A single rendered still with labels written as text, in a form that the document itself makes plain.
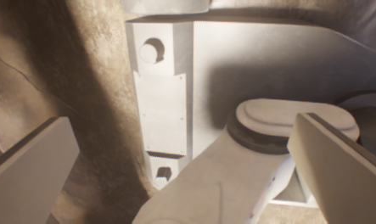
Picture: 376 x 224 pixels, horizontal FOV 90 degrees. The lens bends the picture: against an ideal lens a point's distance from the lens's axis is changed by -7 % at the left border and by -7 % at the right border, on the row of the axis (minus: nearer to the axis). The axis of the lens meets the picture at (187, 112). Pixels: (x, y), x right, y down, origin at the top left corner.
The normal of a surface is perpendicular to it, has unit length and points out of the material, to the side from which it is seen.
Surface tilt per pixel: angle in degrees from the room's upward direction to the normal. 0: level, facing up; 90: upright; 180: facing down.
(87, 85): 0
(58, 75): 0
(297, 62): 0
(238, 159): 90
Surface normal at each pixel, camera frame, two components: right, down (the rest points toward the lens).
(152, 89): -0.17, 0.50
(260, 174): 0.00, -0.86
